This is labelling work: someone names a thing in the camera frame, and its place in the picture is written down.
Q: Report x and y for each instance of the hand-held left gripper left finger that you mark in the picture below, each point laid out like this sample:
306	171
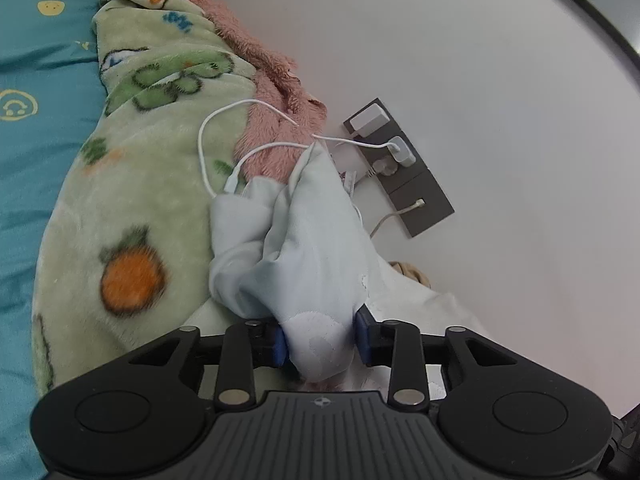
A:
279	347

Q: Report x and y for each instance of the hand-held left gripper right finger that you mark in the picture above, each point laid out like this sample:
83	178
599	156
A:
364	346

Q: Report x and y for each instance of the white t-shirt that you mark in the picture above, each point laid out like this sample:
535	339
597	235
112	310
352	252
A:
310	260

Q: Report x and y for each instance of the white round plug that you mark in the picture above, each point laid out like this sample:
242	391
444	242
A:
384	166

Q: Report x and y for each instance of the green printed fleece blanket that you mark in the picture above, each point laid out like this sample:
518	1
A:
150	200

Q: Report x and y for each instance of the white cube charger adapter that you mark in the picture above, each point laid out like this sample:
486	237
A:
404	154

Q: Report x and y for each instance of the white flat charger adapter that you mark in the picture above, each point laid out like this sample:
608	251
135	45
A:
370	119

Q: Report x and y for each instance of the pink fluffy blanket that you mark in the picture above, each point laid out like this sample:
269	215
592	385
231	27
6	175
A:
270	90

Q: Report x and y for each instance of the teal printed bed sheet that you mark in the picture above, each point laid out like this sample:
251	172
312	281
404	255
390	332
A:
40	160

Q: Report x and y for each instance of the grey wall socket panel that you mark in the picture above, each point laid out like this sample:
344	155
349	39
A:
425	185

